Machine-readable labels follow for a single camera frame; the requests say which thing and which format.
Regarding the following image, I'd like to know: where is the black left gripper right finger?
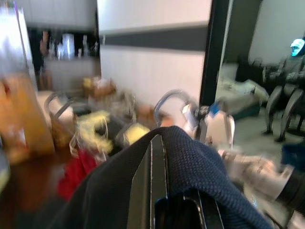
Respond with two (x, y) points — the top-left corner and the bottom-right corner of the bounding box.
(183, 190), (227, 229)

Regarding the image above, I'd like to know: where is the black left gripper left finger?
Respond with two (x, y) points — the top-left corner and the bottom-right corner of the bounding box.
(128, 135), (169, 229)

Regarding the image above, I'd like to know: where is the navy blue garment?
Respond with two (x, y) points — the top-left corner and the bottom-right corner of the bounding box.
(14, 125), (275, 229)

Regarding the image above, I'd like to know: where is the red t-shirt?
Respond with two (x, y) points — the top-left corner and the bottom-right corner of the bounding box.
(57, 149), (102, 201)

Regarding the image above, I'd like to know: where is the grey plastic hanger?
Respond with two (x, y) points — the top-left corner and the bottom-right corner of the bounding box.
(152, 89), (200, 129)

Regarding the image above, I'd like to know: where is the pale yellow towel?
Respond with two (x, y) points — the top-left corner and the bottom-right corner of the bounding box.
(75, 112), (151, 155)

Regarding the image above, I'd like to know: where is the open cardboard box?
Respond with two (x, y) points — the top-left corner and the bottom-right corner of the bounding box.
(82, 76), (117, 99)

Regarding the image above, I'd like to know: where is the dark blue bin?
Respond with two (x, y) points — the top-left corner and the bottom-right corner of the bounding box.
(281, 140), (305, 167)

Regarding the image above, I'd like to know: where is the grey humanoid robot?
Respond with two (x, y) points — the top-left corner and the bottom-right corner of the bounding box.
(262, 35), (305, 144)

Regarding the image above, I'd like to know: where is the black cable with blue tag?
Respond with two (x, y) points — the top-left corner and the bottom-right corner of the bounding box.
(211, 100), (224, 116)

